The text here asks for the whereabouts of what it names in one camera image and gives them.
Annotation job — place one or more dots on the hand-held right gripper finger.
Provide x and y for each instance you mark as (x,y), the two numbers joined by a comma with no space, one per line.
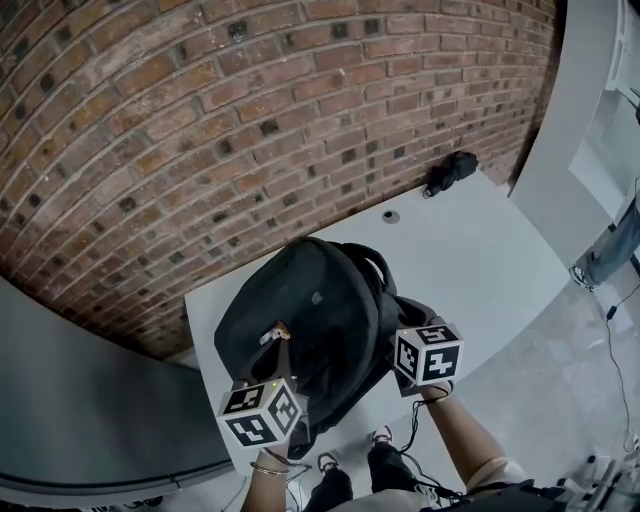
(420,312)

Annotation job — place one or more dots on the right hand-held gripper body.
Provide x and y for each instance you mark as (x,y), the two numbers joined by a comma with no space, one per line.
(425,355)

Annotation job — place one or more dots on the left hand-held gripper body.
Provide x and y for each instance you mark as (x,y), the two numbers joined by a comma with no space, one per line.
(250,425)

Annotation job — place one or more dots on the dark grey backpack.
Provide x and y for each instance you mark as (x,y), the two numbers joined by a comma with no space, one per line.
(325,310)

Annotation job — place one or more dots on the person's left forearm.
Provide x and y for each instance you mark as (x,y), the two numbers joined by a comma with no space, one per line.
(267,490)

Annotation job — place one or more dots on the person's right forearm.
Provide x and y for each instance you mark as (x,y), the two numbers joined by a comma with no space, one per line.
(465,440)

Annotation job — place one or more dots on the white table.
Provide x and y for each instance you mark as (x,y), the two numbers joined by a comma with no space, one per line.
(460,250)

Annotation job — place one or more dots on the person's left shoe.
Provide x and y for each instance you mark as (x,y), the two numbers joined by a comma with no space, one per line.
(327,462)

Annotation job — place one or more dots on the person's shoe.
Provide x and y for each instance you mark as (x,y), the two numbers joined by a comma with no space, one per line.
(382,435)
(327,462)

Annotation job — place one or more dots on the person's right shoe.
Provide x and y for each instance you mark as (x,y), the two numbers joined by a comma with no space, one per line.
(382,435)

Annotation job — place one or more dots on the person's left leg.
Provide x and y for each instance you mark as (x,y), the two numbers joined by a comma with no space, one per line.
(332,492)

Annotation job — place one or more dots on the person's leg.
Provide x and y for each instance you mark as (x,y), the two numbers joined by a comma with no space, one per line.
(395,475)
(332,492)

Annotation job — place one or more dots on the person's right leg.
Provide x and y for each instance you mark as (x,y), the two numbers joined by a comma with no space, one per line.
(395,475)

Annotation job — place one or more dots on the person's light shirt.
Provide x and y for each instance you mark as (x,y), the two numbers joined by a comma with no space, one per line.
(500,475)

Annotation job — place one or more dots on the black folded umbrella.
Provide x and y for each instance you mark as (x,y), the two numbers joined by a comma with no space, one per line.
(455,170)

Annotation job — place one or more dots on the grey refrigerator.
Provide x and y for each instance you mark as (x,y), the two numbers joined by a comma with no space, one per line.
(75,400)

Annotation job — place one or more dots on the tall white cabinet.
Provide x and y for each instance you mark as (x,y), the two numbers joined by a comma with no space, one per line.
(560,150)

